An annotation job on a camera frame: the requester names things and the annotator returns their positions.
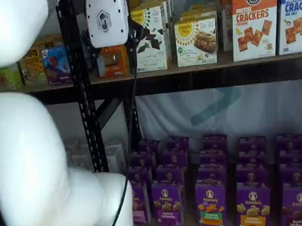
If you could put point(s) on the Simple Mills dark thins box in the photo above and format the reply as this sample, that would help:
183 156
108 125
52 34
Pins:
153 56
169 24

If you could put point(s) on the purple Annie's bunny grahams box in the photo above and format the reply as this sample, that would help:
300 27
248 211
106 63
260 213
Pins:
166 205
174 158
169 175
177 143

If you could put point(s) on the purple Annie's yellow-label bunny box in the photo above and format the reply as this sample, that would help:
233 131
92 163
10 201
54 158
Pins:
252 158
252 143
251 177
253 210

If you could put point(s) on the blue ZBar box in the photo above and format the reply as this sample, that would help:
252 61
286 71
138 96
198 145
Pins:
57 65

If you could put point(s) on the blue sea salt crackers box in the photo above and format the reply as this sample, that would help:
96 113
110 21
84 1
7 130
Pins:
296 26

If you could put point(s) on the yellow Bobo's box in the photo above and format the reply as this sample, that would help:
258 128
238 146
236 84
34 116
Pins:
33 69

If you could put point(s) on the green Bobo's box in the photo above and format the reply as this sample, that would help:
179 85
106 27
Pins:
7 78

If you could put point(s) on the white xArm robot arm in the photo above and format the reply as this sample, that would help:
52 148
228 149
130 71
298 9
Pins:
28 151

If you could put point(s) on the orange cheddar pretzel crackers box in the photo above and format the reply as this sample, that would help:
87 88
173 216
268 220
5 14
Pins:
226 24
254 29

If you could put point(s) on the purple Annie's Neapolitan grahams box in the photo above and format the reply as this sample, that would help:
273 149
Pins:
143 161
149 147
139 175
141 204

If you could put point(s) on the Simple Mills soft bars box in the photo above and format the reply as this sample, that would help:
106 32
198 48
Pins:
195 42
199 13

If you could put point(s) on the orange Bobo's box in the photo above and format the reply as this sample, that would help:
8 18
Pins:
48 41

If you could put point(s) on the purple Annie's chocolate grahams box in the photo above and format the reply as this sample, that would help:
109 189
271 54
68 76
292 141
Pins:
294 175
290 142
295 209
293 157

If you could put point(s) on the purple Annie's hidden veggies box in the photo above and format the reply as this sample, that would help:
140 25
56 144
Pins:
212 175
212 159
214 142
210 206

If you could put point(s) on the wooden shelf with black beam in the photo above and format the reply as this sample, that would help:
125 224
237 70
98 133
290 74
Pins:
54 96
216 80

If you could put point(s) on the orange Revival snack box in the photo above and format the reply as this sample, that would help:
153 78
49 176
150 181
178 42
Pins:
116 62

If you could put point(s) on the black diagonal shelf brace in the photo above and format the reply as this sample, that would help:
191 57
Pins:
107 111

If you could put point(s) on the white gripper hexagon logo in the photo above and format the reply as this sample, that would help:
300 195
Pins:
107 19

